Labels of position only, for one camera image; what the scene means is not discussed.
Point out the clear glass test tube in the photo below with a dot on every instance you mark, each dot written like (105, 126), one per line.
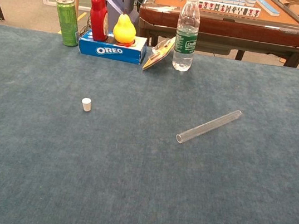
(209, 126)

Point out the small white stopper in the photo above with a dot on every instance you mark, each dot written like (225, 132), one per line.
(86, 105)

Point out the yellow blister tool pack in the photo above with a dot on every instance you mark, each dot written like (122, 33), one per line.
(158, 54)

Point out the blue carpet table mat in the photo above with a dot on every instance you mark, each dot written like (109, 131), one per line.
(140, 172)

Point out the blue Oreo cookie box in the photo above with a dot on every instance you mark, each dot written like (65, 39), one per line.
(109, 52)

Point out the clear plastic water bottle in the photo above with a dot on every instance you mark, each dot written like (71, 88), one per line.
(186, 38)

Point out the yellow toy pear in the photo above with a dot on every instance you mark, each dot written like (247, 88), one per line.
(124, 30)

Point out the red ketchup squeeze bottle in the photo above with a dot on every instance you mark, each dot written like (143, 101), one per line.
(97, 17)

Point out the green soda can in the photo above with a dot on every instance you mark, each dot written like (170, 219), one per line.
(67, 23)

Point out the brown mahjong table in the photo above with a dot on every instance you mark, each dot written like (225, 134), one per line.
(235, 26)

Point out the face-up mahjong tile row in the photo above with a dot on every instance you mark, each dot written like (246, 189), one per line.
(229, 8)

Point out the blue-backed mahjong tile row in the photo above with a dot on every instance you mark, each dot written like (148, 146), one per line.
(225, 0)

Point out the long blue-backed tile row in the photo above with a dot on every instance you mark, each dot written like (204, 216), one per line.
(266, 5)

